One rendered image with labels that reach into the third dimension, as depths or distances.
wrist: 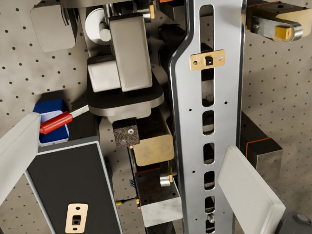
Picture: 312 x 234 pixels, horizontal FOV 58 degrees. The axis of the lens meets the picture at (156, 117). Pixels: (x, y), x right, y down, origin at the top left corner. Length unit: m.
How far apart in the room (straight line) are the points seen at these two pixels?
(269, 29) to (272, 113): 0.62
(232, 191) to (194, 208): 0.75
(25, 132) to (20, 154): 0.01
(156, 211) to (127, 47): 0.44
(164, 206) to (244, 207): 0.56
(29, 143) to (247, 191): 0.13
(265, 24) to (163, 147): 0.35
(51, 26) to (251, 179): 0.43
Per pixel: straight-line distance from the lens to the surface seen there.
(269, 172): 0.91
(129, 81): 0.44
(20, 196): 1.25
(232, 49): 0.69
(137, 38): 0.42
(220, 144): 0.80
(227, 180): 0.20
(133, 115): 0.59
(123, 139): 0.59
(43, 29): 0.53
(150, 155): 0.65
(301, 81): 1.25
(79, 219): 0.63
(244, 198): 0.18
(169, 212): 0.74
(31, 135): 0.19
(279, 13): 0.67
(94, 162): 0.54
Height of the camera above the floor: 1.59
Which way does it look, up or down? 59 degrees down
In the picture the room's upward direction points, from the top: 157 degrees clockwise
